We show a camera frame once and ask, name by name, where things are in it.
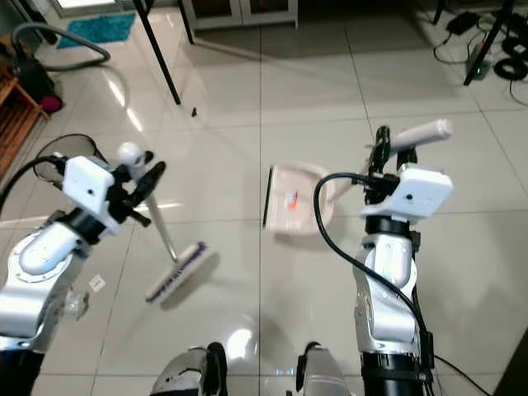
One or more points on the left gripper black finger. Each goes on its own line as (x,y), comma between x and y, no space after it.
(150,183)

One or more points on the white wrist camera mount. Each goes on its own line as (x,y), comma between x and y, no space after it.
(421,194)
(89,186)

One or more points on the glass sliding door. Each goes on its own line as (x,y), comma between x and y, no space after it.
(91,5)

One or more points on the black table leg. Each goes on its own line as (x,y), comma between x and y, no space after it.
(488,41)
(439,10)
(161,58)

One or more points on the clear plastic wrapper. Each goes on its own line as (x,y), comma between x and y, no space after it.
(78,305)

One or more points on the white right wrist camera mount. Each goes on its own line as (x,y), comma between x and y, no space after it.
(421,194)

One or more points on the white glass-door cabinet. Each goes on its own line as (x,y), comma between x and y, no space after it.
(239,10)

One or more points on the wooden slatted rack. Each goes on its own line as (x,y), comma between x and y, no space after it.
(16,124)

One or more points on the black power adapter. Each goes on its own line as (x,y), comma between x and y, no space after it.
(462,22)

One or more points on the black mesh waste bin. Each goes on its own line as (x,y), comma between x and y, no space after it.
(70,147)

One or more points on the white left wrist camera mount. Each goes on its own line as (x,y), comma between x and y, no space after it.
(89,186)

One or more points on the white paper scrap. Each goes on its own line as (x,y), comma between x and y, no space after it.
(96,283)

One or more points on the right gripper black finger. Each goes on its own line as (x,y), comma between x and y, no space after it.
(384,153)

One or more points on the teal shaggy rug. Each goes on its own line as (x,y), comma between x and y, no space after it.
(99,29)

